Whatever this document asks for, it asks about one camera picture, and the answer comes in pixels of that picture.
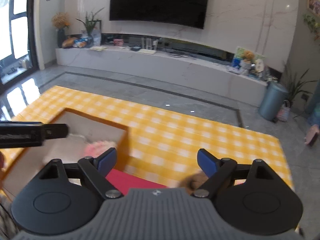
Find blue snack bag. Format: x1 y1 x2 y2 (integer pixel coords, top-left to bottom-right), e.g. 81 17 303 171
72 38 88 48

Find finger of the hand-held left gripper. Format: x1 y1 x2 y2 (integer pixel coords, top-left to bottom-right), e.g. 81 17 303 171
44 123 69 140

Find pastel woven basket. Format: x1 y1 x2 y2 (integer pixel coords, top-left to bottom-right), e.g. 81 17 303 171
276 100 292 122

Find hanging vine plant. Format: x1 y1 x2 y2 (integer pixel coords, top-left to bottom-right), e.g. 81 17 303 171
302 14 320 42

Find framed picture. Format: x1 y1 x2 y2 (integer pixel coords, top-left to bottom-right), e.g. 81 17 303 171
306 0 320 15

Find white marble television console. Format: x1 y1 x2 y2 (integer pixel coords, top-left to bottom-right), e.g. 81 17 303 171
55 45 268 107

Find brown round ornament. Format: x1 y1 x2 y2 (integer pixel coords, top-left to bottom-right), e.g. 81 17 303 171
62 37 78 48

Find black framed glass door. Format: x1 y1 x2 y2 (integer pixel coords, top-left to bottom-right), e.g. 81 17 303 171
0 0 39 85

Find black cables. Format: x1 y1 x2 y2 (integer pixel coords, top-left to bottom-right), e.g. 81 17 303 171
168 49 193 58

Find black television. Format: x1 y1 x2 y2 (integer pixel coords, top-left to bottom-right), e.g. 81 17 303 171
109 0 211 30

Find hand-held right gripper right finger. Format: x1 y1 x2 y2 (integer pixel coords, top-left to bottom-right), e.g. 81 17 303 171
192 149 275 199

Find orange box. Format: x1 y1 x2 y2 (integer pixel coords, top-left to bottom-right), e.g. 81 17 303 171
2 107 130 195

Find brown plush toy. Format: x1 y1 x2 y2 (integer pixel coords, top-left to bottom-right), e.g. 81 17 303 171
179 171 210 195

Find green and white card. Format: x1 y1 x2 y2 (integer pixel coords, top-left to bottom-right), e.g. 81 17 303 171
235 46 265 67

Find dark vase with dried flowers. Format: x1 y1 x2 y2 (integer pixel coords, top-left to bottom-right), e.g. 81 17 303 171
51 12 70 47

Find white router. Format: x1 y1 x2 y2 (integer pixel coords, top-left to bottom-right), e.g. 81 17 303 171
138 37 159 54

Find potted green plant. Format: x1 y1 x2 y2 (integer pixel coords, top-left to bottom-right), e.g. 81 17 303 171
282 60 318 105

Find green plant in glass vase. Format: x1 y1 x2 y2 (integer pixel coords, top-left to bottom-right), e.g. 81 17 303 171
76 7 104 47

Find brown teddy bear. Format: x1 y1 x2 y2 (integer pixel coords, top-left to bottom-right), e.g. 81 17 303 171
241 50 254 69

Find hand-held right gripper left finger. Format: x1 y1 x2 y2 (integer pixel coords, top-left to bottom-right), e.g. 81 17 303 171
39 147 124 199

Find red box lid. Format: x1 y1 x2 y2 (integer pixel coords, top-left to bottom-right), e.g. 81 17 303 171
105 169 167 195

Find grey-blue trash can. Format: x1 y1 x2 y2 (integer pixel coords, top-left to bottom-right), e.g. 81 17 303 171
258 81 288 122

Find clear water bottle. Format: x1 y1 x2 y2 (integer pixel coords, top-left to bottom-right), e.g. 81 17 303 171
92 27 102 45

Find patterned cloth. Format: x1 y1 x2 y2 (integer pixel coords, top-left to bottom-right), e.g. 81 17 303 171
0 187 20 240

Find yellow checked tablecloth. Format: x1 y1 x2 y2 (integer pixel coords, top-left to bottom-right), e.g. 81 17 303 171
0 85 300 233

